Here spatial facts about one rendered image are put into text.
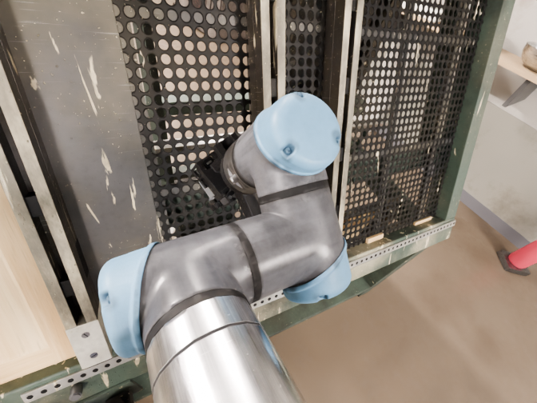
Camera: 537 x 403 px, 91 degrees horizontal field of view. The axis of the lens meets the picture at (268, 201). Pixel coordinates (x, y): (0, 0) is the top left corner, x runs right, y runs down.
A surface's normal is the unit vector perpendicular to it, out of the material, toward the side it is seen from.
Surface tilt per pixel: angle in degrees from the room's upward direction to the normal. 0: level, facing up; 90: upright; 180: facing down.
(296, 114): 33
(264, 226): 9
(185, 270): 20
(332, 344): 0
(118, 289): 6
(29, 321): 60
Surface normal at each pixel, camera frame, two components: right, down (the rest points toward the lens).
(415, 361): 0.22, -0.62
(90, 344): 0.47, 0.33
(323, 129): 0.43, -0.12
